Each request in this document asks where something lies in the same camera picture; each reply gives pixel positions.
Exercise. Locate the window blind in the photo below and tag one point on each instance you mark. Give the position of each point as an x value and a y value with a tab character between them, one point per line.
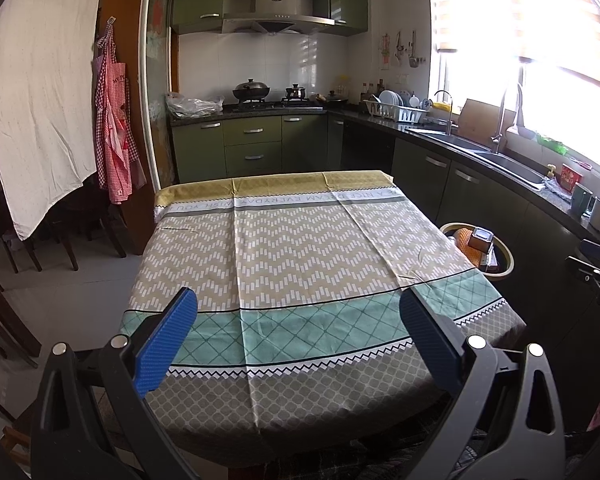
480	0

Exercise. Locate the black frying pan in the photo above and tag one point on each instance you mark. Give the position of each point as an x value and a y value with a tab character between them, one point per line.
336	98

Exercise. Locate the steel double sink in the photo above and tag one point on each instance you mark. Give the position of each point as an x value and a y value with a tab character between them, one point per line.
510	165

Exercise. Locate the white dish rack with plates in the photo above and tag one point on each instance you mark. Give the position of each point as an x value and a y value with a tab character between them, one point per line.
400	115

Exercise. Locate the blue bin with yellow rim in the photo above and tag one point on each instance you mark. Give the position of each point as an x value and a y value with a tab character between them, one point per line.
510	260

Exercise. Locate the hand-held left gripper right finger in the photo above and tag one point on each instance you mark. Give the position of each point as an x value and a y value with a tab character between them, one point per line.
430	340

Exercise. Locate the brown boxy object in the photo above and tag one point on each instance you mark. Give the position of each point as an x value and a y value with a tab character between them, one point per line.
482	240

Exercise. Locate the small steel faucet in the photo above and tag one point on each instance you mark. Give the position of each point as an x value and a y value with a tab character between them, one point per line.
449	115

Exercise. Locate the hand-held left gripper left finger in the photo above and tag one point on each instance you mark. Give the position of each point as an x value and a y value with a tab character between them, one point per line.
167	340

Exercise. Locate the gas stove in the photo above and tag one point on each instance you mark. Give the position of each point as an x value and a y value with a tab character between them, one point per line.
275	106

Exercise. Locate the black wok with lid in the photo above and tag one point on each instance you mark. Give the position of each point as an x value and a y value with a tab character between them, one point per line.
250	91

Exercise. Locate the window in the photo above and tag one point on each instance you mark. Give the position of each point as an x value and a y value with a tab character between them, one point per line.
555	110

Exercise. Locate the hanging kitchen utensils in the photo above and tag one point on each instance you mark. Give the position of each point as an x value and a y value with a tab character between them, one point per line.
411	50

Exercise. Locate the grey cloth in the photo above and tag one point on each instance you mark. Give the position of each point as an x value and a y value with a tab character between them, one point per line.
557	190

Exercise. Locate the orange honeycomb textured object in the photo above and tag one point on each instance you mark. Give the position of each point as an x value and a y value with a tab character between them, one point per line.
465	250

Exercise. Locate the dark stone countertop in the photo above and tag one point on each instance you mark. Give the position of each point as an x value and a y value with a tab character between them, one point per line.
370	117

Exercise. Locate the small black pot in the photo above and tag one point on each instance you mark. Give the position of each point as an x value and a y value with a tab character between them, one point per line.
296	93

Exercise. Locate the white hanging sheet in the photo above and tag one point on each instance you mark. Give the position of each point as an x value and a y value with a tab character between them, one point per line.
45	85

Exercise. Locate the red checked apron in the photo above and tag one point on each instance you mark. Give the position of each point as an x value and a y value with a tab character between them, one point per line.
115	125

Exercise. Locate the seasoning bottles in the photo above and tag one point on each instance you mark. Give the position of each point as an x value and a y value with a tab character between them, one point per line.
367	91

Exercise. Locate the red box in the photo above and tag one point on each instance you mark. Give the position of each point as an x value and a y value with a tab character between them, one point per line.
571	178

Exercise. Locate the green lower cabinets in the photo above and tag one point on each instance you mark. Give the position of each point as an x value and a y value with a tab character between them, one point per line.
252	132

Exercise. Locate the green plastic packet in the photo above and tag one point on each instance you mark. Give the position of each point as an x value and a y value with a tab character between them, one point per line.
552	144

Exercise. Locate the wall calendar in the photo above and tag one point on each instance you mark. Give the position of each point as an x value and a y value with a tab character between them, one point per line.
385	52

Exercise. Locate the dark wooden chair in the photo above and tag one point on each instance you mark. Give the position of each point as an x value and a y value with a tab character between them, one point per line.
22	250

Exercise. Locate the yellow sponge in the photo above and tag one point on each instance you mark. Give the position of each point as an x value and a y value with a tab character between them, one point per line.
442	107

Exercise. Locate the dark wooden stool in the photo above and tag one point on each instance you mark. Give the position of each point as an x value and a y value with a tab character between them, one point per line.
87	215

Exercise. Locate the clear plastic bag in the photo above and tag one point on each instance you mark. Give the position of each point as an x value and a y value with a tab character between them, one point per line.
192	107

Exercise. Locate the tall steel faucet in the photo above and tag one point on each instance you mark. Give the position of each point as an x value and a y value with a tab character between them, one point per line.
499	130

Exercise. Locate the teal mug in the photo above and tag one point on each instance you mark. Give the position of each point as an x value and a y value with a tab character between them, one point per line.
581	201

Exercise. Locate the wooden cutting board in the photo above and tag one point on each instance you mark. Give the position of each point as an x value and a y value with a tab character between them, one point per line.
475	120

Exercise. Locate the soap pump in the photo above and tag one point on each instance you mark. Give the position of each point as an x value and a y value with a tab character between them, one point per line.
551	171

